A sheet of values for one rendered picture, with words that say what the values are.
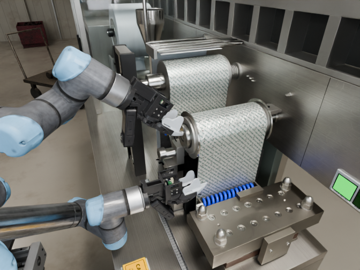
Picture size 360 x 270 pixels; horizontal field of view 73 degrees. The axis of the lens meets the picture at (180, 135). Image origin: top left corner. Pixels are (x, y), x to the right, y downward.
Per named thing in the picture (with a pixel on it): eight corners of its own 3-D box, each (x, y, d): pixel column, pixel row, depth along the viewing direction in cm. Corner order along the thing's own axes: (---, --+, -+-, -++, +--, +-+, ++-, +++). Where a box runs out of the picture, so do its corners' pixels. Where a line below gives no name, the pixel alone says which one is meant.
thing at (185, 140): (176, 134, 79) (179, 119, 73) (182, 133, 79) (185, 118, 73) (185, 153, 75) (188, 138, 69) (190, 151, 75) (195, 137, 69)
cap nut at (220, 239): (211, 237, 69) (212, 227, 67) (222, 232, 71) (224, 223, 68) (217, 248, 67) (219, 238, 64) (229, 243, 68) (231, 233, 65)
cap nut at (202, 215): (194, 213, 77) (194, 203, 74) (204, 209, 78) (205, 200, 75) (199, 222, 74) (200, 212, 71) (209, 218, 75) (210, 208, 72)
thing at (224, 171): (195, 201, 83) (197, 158, 73) (253, 182, 90) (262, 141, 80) (196, 202, 82) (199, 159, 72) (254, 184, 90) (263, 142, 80)
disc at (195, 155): (178, 140, 84) (179, 102, 75) (180, 140, 84) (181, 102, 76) (197, 168, 73) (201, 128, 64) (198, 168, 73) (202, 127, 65)
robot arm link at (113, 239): (107, 222, 83) (102, 199, 77) (133, 236, 78) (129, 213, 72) (89, 240, 77) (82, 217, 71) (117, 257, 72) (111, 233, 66)
